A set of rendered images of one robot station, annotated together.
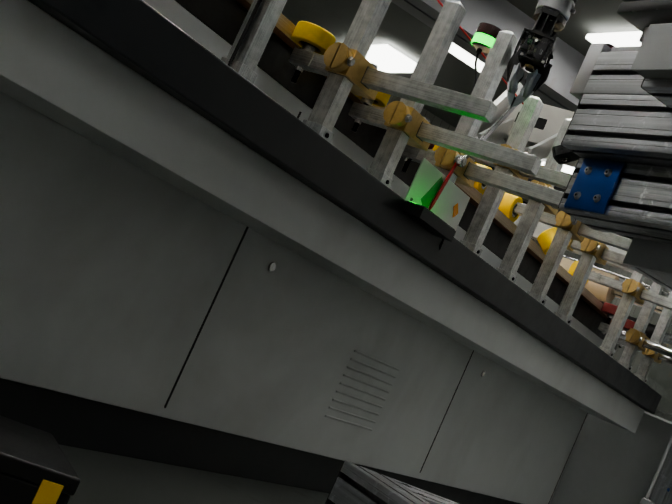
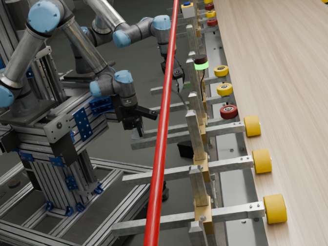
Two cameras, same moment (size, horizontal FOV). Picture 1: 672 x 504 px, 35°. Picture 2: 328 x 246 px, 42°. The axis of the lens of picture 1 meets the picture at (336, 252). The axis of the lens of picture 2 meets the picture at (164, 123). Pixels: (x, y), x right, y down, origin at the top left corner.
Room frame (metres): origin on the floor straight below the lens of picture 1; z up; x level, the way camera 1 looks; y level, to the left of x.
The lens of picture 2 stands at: (3.87, -1.01, 1.80)
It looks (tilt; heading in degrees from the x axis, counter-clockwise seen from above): 27 degrees down; 157
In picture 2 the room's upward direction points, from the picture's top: 15 degrees counter-clockwise
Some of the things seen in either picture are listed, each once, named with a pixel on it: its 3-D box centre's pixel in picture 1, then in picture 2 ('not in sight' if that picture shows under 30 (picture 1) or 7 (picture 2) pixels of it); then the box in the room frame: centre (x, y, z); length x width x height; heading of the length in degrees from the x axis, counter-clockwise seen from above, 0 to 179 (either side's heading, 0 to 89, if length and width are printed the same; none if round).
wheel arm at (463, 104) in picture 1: (387, 84); (188, 85); (1.89, 0.04, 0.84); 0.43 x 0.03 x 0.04; 57
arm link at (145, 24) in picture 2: not in sight; (148, 28); (2.15, -0.24, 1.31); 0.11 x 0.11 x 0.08; 3
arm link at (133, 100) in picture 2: not in sight; (129, 99); (2.18, -0.43, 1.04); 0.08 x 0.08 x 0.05
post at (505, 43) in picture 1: (466, 130); (199, 106); (2.31, -0.15, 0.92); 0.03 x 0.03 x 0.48; 57
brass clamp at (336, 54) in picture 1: (352, 70); (199, 81); (1.91, 0.11, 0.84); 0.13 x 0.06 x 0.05; 147
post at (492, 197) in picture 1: (496, 187); (203, 143); (2.52, -0.29, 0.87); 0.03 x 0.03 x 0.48; 57
